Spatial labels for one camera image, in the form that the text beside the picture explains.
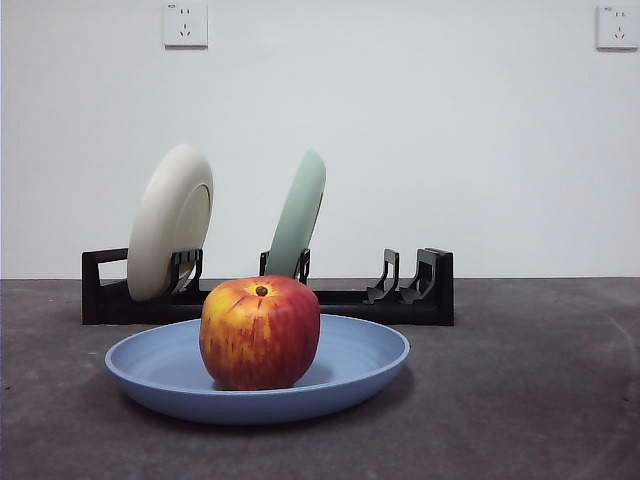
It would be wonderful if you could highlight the red yellow apple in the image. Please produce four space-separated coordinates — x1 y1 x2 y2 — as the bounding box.
199 274 322 392

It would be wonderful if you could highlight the blue plate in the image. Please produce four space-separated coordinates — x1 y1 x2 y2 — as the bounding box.
104 313 412 426

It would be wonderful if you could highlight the green plate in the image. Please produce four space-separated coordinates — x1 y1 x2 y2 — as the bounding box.
263 147 327 281

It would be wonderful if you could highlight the black plate rack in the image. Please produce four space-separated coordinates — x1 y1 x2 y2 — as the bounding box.
81 247 455 327

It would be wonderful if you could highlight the white plate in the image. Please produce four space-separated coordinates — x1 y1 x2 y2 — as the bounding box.
126 143 215 303

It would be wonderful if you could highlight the white wall socket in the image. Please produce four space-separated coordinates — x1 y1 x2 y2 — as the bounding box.
595 4 640 51
162 1 209 50

